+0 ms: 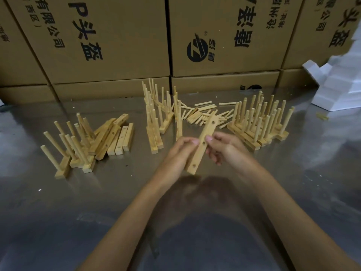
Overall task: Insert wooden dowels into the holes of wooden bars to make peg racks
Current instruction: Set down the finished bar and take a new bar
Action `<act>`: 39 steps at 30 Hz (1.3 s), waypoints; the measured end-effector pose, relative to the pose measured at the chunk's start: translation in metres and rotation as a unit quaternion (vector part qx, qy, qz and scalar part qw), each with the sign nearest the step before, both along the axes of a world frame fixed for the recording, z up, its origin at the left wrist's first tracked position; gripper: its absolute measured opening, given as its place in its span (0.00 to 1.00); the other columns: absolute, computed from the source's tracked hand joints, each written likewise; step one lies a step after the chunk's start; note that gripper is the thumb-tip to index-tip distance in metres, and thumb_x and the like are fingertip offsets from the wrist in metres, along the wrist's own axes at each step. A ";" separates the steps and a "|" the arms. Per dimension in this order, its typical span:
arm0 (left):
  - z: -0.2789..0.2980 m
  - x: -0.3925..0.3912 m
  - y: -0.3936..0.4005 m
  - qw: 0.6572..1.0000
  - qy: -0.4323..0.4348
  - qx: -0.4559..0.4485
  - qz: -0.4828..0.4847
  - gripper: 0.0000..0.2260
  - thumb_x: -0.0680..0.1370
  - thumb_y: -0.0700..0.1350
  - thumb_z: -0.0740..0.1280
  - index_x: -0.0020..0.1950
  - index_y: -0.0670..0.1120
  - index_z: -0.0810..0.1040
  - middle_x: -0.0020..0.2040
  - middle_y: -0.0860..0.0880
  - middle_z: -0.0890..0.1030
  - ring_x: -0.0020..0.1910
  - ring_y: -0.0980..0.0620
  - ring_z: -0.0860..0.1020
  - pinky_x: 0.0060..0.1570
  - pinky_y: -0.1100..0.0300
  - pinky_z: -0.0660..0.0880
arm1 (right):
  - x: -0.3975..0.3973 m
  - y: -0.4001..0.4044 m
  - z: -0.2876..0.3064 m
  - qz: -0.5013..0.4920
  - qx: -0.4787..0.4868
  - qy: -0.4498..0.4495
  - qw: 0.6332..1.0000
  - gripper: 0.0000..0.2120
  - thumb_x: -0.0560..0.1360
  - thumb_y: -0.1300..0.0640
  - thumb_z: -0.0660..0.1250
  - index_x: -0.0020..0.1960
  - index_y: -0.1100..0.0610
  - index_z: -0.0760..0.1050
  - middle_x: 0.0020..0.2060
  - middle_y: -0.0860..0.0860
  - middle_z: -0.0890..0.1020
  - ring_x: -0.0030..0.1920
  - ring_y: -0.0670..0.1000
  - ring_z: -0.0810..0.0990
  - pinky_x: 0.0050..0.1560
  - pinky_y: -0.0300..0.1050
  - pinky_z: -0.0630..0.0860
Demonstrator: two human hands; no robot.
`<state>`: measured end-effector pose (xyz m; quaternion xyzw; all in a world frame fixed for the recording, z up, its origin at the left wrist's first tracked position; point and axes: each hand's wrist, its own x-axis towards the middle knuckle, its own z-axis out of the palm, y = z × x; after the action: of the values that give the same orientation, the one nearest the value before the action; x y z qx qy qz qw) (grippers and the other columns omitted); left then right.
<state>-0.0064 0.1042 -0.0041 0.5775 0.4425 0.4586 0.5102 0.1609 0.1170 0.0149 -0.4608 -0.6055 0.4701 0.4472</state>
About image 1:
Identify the person's left hand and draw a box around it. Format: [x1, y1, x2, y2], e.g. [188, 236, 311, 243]
[152, 137, 199, 192]

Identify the person's right hand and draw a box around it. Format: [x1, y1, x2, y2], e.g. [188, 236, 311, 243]
[205, 132, 264, 181]

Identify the pile of wooden dowels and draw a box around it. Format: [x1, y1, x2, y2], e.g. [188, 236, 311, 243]
[180, 100, 237, 130]

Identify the pile of drilled wooden bars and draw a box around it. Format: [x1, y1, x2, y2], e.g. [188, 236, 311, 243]
[89, 113, 135, 161]

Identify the person's right forearm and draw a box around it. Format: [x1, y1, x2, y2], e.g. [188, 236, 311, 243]
[248, 166, 360, 271]

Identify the person's left forearm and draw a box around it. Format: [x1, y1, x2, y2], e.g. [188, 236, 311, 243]
[77, 180, 170, 271]

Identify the clear tape patch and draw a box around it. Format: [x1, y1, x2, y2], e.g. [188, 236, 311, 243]
[76, 213, 116, 226]

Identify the stack of brown cardboard boxes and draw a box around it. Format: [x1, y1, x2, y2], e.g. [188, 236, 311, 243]
[0, 0, 361, 104]

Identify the shiny metal table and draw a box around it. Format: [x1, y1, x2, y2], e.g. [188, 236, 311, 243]
[0, 87, 361, 271]

